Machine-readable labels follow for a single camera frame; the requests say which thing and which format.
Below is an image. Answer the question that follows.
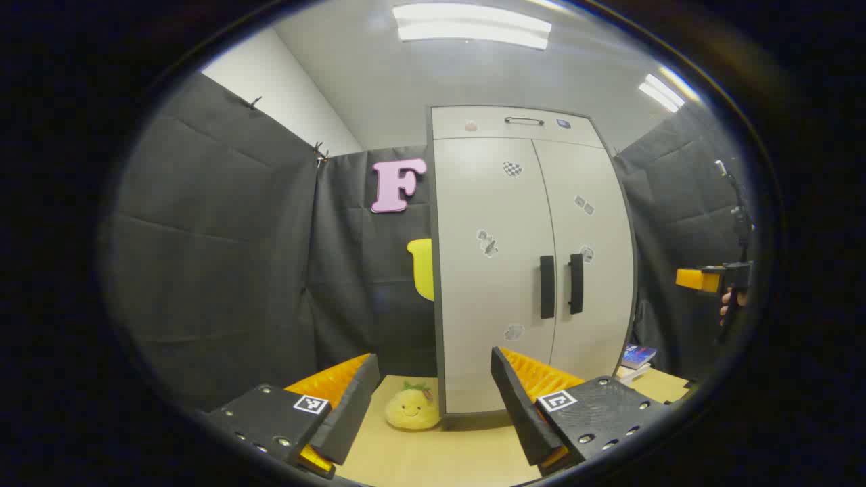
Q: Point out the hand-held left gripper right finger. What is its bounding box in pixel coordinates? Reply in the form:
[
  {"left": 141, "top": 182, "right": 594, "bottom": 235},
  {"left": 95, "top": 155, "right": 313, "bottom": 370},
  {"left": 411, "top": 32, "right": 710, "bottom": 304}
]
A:
[{"left": 491, "top": 346, "right": 672, "bottom": 478}]

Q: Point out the blue book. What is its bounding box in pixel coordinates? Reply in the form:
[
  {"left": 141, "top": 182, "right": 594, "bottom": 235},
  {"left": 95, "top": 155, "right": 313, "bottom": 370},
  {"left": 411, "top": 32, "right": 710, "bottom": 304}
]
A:
[{"left": 621, "top": 344, "right": 658, "bottom": 370}]

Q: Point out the small ceiling light panel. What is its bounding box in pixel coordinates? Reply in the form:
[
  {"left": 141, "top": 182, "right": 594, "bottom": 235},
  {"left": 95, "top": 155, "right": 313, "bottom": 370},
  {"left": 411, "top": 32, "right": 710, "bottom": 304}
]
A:
[{"left": 638, "top": 66, "right": 698, "bottom": 113}]

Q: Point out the grey shoe cabinet door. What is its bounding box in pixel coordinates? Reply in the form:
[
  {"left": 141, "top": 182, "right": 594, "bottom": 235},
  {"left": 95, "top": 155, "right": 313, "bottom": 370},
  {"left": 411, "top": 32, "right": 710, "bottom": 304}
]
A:
[
  {"left": 433, "top": 137, "right": 557, "bottom": 415},
  {"left": 533, "top": 139, "right": 635, "bottom": 381}
]

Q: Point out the grey double-door shoe cabinet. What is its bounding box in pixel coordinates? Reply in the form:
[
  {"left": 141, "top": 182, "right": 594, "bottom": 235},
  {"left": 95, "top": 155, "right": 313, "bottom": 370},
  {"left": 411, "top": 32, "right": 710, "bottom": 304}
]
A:
[{"left": 426, "top": 105, "right": 637, "bottom": 417}]

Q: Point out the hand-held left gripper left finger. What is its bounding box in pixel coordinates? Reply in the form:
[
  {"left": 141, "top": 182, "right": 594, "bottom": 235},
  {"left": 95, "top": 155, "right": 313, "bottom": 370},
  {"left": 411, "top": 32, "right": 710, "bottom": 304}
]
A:
[{"left": 203, "top": 353, "right": 381, "bottom": 480}]

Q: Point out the yellow plush toy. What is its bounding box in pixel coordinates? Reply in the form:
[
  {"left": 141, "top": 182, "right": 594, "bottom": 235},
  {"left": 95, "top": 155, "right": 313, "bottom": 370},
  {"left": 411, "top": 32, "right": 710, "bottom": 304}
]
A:
[{"left": 384, "top": 381, "right": 442, "bottom": 431}]

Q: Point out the black backdrop cloth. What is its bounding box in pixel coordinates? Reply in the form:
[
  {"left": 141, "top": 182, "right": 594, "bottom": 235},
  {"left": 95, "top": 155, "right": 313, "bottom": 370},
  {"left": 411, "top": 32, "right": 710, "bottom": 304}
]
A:
[{"left": 108, "top": 71, "right": 755, "bottom": 413}]

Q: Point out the grey cabinet drawer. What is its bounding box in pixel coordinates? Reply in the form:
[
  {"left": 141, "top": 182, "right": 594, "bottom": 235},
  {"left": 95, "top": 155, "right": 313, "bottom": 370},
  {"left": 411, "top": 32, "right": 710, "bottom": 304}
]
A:
[{"left": 431, "top": 106, "right": 605, "bottom": 148}]

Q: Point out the black door handle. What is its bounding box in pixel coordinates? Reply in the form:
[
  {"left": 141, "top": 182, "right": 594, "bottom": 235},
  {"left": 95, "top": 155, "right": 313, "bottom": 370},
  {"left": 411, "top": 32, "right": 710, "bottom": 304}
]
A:
[
  {"left": 569, "top": 253, "right": 585, "bottom": 315},
  {"left": 539, "top": 255, "right": 556, "bottom": 320}
]

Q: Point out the long ceiling light panel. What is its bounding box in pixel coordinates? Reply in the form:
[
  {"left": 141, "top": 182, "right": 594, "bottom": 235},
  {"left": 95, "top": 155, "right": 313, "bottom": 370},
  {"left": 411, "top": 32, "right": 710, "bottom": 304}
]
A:
[{"left": 392, "top": 3, "right": 552, "bottom": 50}]

